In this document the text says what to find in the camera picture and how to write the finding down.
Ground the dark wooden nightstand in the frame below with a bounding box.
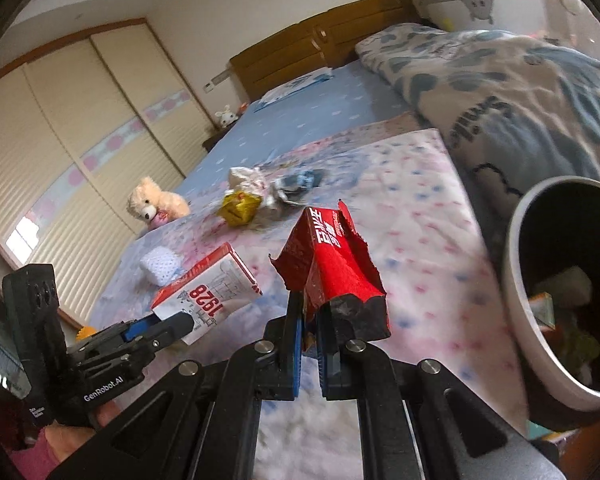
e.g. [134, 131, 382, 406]
[201, 125, 241, 153]

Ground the grey bed guard rail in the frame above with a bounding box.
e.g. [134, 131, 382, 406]
[420, 0, 596, 28]

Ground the white foam net sleeve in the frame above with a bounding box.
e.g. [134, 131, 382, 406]
[140, 247, 185, 287]

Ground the person's left forearm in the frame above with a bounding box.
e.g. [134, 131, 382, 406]
[7, 432, 66, 480]

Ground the blue dotted bed sheet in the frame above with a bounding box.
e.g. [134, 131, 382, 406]
[125, 57, 431, 241]

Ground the blue printed pillow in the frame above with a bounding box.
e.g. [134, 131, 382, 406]
[252, 66, 335, 111]

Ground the red and white carton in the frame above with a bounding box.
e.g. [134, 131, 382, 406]
[151, 241, 264, 346]

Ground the wooden headboard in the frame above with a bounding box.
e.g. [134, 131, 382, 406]
[229, 0, 423, 103]

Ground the beige teddy bear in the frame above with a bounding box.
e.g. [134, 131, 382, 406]
[126, 176, 192, 231]

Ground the beige foam block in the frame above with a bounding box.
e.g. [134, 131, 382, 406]
[532, 265, 593, 306]

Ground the yellow foil wrapper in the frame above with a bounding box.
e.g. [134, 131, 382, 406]
[217, 187, 262, 228]

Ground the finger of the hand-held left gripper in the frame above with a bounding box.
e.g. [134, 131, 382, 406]
[130, 311, 197, 356]
[87, 316, 162, 347]

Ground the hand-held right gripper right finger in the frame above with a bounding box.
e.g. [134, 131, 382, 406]
[315, 302, 561, 480]

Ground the beige sliding door wardrobe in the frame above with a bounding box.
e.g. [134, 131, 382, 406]
[0, 17, 216, 326]

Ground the pink floral sheet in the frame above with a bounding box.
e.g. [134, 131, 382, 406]
[87, 125, 531, 480]

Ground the person's left hand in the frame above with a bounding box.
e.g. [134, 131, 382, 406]
[42, 400, 126, 466]

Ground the red torn wrapper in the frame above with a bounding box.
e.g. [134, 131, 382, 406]
[269, 199, 393, 346]

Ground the heart printed quilt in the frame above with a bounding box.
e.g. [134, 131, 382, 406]
[355, 22, 600, 241]

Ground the white tissue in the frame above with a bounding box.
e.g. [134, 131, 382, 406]
[228, 165, 266, 193]

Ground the blue and silver wrapper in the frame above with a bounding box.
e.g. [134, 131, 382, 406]
[262, 169, 327, 213]

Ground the white round bin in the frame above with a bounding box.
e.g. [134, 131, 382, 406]
[497, 174, 600, 433]

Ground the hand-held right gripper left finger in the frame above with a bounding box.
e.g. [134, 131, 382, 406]
[45, 290, 306, 480]

